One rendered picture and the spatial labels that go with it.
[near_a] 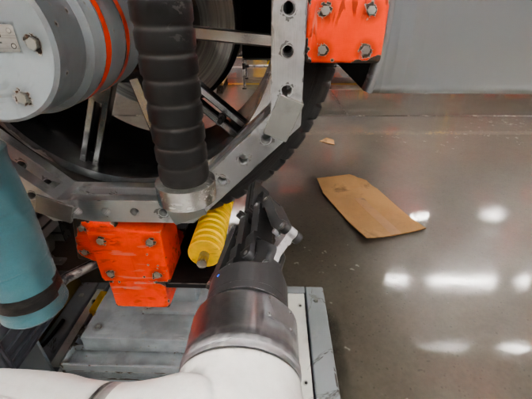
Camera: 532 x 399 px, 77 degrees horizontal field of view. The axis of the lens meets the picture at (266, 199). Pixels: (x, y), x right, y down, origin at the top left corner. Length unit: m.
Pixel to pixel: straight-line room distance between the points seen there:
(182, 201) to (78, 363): 0.74
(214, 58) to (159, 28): 0.49
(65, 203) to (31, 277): 0.12
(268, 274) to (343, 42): 0.28
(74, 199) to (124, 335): 0.40
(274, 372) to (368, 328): 0.94
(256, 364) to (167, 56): 0.19
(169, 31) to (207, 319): 0.19
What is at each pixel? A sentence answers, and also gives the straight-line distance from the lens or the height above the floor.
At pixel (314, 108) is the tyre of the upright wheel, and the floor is 0.74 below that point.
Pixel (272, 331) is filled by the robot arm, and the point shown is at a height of 0.68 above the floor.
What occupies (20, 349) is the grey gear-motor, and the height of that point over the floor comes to 0.32.
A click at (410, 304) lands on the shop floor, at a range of 1.27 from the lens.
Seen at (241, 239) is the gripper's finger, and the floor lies 0.64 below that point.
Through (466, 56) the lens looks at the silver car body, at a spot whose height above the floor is 0.80.
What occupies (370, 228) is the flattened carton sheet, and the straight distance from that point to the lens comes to 1.56.
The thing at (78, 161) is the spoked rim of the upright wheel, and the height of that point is 0.64.
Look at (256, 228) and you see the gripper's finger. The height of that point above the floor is 0.66.
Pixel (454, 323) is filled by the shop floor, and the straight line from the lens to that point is 1.28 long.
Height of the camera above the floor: 0.88
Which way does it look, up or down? 31 degrees down
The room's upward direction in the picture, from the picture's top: straight up
